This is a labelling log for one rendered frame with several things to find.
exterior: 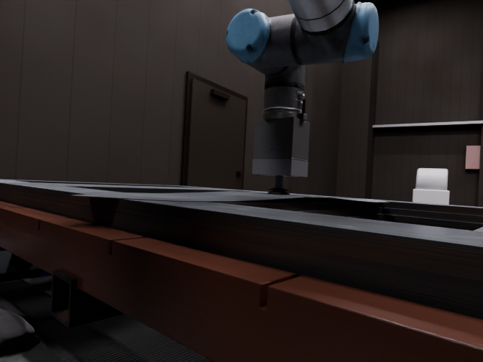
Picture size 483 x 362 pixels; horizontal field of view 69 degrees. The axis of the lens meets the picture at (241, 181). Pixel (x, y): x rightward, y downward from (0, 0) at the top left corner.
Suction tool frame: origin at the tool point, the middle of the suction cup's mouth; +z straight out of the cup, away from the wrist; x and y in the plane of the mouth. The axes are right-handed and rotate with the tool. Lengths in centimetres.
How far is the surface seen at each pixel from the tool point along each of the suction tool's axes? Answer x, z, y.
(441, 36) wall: -913, -392, 119
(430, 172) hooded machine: -685, -44, 91
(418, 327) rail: 39, 3, -32
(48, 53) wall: -67, -98, 262
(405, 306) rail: 36.8, 3.1, -30.8
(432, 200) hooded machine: -673, 8, 83
